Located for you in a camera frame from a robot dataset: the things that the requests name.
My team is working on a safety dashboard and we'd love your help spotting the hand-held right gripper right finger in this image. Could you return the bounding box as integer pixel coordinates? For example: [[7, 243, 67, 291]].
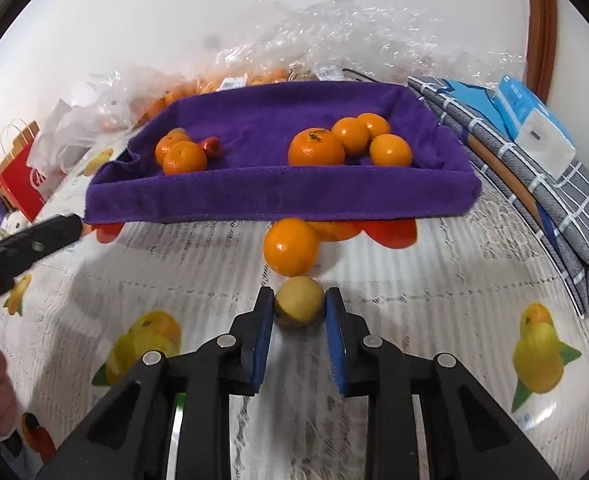
[[325, 286, 560, 480]]

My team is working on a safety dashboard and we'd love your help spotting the fruit print lace tablecloth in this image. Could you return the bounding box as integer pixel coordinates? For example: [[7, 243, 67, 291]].
[[0, 130, 589, 480]]

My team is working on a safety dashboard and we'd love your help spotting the purple cloth-lined tray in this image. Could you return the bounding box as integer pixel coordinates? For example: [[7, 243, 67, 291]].
[[83, 80, 483, 226]]

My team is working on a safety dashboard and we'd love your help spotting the white plastic bag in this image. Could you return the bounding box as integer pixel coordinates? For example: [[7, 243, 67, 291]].
[[27, 99, 135, 173]]

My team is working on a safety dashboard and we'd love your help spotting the small yellow-green fruit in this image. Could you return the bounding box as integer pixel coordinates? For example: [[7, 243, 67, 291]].
[[274, 276, 325, 329]]

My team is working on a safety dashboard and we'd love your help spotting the brown wooden door frame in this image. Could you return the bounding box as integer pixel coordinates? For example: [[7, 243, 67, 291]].
[[525, 0, 559, 103]]

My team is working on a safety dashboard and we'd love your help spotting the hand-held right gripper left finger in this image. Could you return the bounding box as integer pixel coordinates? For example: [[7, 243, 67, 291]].
[[37, 286, 276, 480]]

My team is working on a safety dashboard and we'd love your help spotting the clear bag of oranges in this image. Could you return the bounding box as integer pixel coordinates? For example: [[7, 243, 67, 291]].
[[124, 62, 295, 128]]

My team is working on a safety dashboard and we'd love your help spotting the blue tissue pack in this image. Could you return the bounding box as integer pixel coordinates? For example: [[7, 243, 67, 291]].
[[492, 75, 578, 181]]

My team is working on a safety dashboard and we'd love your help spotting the large mandarin orange with stem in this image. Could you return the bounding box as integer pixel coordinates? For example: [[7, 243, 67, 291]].
[[288, 127, 346, 167]]

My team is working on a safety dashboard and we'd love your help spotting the crumpled clear plastic wrap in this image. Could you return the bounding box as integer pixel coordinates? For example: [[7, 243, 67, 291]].
[[214, 0, 528, 83]]

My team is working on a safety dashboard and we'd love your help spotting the red paper bag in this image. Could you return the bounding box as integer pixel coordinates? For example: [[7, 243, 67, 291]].
[[0, 118, 50, 224]]

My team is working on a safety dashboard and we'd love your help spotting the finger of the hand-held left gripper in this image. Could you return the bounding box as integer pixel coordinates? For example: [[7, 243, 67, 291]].
[[0, 214, 83, 311]]

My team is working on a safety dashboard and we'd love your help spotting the white plush toy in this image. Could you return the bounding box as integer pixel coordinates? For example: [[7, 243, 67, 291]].
[[2, 209, 29, 235]]

